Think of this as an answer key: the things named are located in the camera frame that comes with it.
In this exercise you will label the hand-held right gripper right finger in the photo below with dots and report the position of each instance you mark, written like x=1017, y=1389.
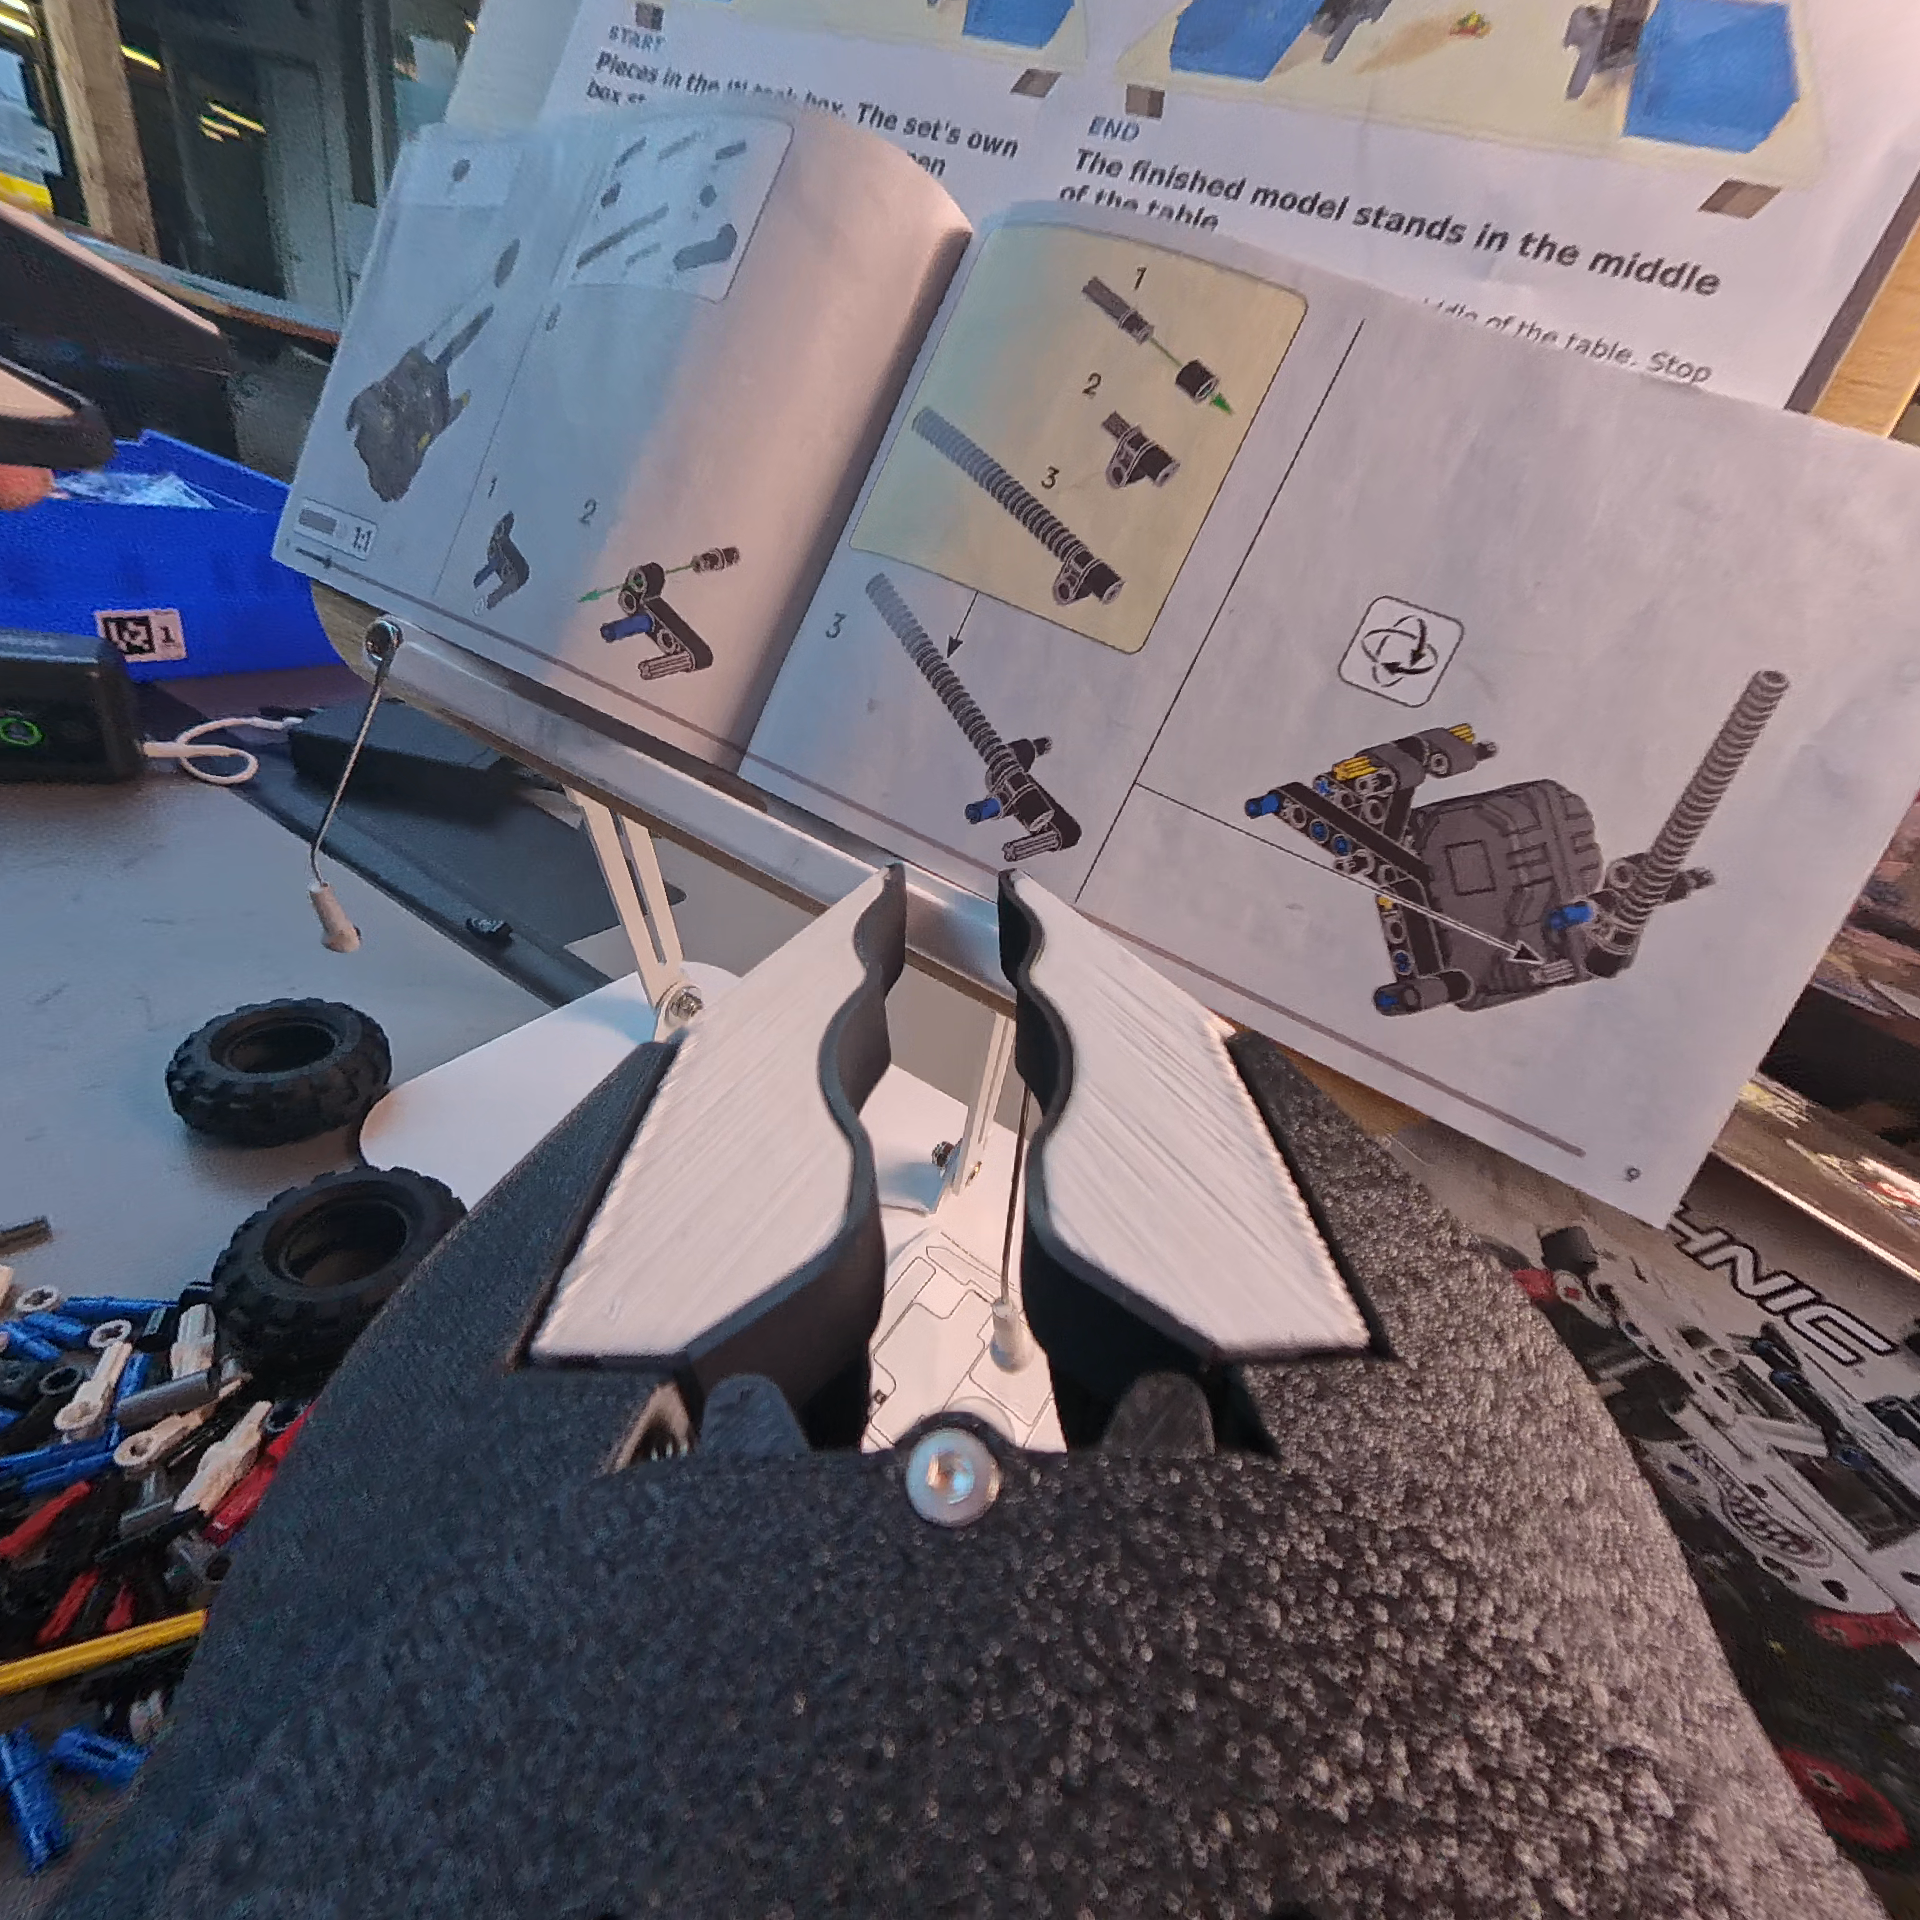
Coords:
x=1201, y=1202

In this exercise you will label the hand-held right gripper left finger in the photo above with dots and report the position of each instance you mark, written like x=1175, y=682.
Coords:
x=706, y=1202

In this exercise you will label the pile of small building bricks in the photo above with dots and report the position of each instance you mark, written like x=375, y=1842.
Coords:
x=122, y=1441

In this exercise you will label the instruction booklet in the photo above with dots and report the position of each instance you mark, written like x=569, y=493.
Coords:
x=1441, y=602

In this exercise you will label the grey desk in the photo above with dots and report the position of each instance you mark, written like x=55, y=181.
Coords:
x=122, y=932

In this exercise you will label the white printed task sheet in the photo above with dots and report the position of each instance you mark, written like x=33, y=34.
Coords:
x=1412, y=211

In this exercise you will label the white book stand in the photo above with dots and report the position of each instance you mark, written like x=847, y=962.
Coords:
x=541, y=1095

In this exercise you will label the blue plastic bin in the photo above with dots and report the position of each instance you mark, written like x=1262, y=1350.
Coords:
x=181, y=557

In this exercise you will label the black toy tyre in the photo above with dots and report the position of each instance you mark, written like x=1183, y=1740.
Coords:
x=277, y=1074
x=337, y=1277

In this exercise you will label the black device with green display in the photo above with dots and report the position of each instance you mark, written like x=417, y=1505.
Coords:
x=60, y=722

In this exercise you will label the black power adapter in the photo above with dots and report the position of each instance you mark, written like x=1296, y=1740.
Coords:
x=405, y=757

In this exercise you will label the toy truck box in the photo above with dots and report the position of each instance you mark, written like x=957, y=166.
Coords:
x=1772, y=1411

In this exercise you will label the wooden post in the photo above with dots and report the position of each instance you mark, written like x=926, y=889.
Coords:
x=98, y=123

